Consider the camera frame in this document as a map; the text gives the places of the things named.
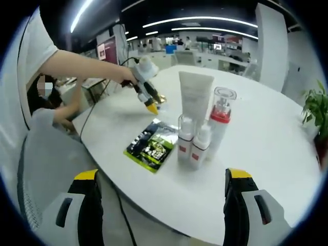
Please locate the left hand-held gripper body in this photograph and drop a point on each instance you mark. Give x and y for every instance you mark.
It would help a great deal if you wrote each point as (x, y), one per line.
(144, 70)

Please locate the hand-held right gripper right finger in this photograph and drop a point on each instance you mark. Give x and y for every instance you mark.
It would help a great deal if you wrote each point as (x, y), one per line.
(258, 230)

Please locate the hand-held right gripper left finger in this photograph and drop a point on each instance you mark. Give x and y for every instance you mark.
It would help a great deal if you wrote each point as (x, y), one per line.
(77, 230)

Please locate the gold foil skincare packet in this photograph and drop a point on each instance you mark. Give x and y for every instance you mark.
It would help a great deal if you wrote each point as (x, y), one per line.
(161, 98)

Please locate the small silver skincare sachet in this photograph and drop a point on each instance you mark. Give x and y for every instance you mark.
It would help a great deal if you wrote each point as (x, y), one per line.
(164, 109)

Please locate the silver dark skincare sachet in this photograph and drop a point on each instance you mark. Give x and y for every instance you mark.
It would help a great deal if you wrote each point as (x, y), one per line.
(166, 126)

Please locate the white skincare tube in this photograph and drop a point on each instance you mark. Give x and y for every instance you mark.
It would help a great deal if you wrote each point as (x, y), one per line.
(194, 97)

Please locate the green black skincare sachet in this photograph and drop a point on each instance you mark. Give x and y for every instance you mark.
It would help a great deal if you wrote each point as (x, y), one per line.
(151, 151)

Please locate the small white skincare spray bottle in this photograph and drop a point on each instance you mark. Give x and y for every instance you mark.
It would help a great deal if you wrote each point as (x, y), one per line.
(201, 151)
(185, 143)

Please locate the red-collared skincare pump bottle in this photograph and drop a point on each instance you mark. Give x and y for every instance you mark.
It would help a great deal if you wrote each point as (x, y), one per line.
(220, 123)

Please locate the blue storage bin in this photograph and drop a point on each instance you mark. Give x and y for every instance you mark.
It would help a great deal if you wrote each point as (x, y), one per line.
(171, 48)

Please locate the person's left hand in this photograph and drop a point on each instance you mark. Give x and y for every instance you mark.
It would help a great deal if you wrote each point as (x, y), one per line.
(128, 78)

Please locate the open silver laptop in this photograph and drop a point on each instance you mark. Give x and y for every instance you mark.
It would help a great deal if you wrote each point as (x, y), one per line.
(109, 48)

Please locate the white chair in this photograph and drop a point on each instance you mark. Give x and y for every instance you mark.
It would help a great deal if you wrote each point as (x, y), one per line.
(185, 57)
(249, 68)

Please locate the white lab bench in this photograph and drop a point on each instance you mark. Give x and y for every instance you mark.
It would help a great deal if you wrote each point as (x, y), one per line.
(217, 60)

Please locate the ceiling light strip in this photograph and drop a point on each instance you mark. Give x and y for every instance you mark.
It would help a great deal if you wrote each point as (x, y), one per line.
(200, 19)
(217, 31)
(80, 15)

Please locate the grey mesh office chair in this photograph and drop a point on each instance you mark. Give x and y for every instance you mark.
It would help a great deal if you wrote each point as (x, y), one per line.
(51, 159)

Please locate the green potted plant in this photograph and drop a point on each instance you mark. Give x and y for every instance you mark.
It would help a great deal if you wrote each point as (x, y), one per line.
(315, 102)

